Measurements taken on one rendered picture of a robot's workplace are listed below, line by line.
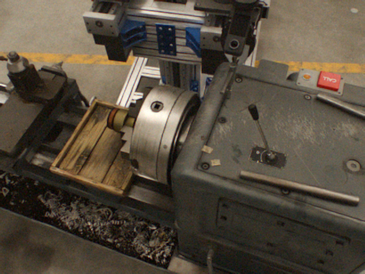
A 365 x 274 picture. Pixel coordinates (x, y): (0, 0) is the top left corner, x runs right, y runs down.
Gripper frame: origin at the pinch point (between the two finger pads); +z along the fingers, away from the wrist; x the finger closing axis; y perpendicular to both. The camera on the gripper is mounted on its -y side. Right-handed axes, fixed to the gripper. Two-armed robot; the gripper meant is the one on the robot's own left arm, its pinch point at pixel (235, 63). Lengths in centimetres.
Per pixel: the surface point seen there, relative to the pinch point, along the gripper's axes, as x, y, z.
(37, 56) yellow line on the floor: 182, 91, 135
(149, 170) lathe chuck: 16.8, -27.7, 24.1
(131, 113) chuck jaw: 30.3, -10.9, 22.1
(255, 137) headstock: -11.2, -16.0, 9.0
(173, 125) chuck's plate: 12.3, -17.7, 11.8
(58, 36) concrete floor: 178, 117, 135
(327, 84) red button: -26.1, 8.4, 7.8
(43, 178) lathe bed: 70, -28, 63
